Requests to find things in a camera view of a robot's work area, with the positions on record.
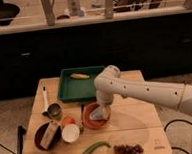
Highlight green pea pod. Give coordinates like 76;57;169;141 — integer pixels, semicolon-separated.
82;141;111;154

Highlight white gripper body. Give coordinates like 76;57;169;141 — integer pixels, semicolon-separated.
96;90;113;106

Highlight red bowl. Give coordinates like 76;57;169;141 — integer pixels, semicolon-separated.
81;103;108;130

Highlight dark red plate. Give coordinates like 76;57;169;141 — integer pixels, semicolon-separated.
34;122;62;151

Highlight black cable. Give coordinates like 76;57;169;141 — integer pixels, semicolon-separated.
163;117;192;154

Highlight dark red grapes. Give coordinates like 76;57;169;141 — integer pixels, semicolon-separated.
113;144;144;154

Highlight green tray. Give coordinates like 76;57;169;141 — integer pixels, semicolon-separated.
58;66;104;103

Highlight light grey towel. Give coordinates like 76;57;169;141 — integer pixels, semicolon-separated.
89;104;111;121

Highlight black round stool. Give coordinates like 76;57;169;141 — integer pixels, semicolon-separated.
0;0;20;26

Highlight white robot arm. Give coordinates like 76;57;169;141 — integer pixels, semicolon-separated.
94;65;192;154

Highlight yellow corn cob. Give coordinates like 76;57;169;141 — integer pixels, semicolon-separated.
70;73;90;80

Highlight orange fruit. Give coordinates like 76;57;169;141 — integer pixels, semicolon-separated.
61;116;75;127

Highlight white sponge block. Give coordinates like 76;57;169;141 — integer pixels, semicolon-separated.
40;122;59;150

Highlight metal cup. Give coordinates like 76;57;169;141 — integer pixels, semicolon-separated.
47;103;62;120

